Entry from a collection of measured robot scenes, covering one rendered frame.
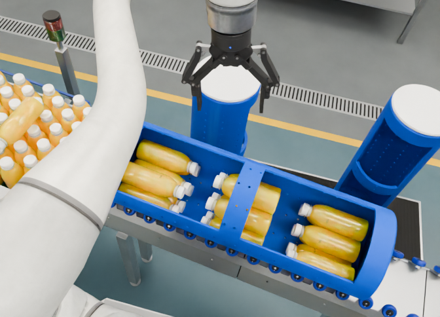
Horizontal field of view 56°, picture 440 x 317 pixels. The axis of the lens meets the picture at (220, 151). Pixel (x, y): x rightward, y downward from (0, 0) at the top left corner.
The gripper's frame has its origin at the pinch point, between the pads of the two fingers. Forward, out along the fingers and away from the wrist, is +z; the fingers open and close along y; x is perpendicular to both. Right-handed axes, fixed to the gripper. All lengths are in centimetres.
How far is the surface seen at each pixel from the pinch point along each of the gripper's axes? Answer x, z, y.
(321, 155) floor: -116, 156, -58
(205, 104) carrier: -57, 55, 13
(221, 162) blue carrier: -22, 49, 4
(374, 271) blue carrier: 17, 45, -40
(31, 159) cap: -13, 41, 65
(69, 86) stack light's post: -65, 56, 72
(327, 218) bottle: -1, 48, -30
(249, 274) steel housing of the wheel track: 7, 72, -8
